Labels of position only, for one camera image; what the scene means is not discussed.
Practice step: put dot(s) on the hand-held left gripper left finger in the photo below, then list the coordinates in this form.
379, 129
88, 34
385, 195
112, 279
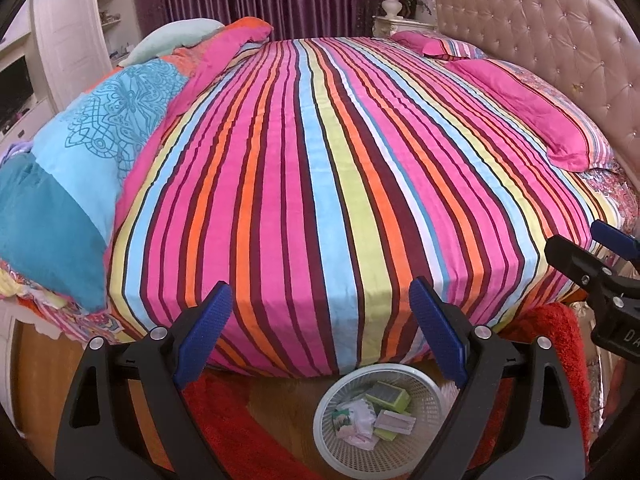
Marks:
205, 335

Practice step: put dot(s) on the blue patterned quilt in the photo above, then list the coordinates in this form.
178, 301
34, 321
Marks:
85, 160

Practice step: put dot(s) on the black television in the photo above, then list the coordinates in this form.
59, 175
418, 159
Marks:
12, 90

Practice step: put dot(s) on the floral patterned sheet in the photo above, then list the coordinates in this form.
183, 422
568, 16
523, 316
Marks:
607, 195

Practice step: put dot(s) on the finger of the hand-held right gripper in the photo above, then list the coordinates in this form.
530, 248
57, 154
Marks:
615, 241
570, 257

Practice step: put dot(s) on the white shelf cabinet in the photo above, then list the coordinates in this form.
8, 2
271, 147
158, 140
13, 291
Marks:
65, 35

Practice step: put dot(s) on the light green box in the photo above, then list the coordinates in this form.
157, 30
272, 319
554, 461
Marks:
387, 395

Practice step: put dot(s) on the large pink pillow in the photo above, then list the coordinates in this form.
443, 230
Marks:
525, 105

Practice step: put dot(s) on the pale green pillow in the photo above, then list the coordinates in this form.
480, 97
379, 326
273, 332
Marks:
170, 37

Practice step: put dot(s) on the small green and white box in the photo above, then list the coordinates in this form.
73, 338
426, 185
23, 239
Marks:
342, 416

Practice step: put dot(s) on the striped bed sheet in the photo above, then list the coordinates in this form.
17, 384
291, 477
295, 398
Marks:
325, 210

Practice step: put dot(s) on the small pink pillow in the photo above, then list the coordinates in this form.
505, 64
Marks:
425, 42

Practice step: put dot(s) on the white mesh wastebasket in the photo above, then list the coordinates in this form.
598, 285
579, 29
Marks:
330, 450

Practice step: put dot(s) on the tufted beige headboard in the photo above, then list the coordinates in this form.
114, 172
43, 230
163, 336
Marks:
550, 20

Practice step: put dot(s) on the white nightstand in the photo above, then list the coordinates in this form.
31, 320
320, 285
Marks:
400, 25

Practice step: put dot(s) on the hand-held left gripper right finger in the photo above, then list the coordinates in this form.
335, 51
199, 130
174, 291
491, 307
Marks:
440, 335

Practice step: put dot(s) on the red shaggy rug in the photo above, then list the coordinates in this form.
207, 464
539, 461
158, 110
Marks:
550, 330

